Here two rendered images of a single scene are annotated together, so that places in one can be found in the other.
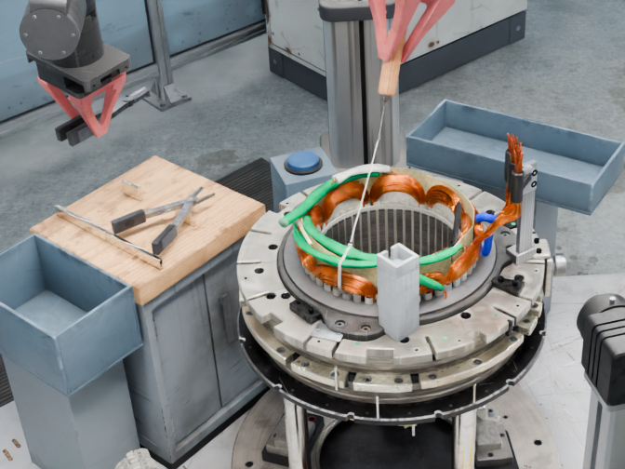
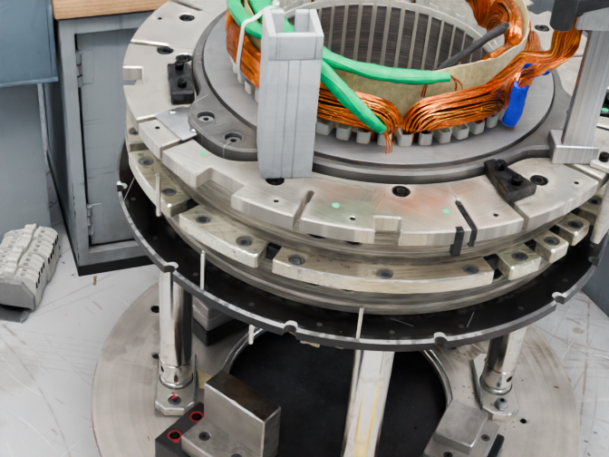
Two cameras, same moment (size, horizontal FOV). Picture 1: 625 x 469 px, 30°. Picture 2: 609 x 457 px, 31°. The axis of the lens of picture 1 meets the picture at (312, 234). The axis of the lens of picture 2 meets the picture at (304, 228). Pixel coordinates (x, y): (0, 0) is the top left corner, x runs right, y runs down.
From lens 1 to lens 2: 0.63 m
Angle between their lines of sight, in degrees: 20
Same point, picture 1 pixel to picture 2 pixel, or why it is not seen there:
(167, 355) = (99, 116)
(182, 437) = (107, 240)
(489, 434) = (464, 426)
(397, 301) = (265, 102)
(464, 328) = (378, 207)
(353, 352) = (186, 161)
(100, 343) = not seen: outside the picture
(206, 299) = not seen: hidden behind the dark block
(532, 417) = (560, 440)
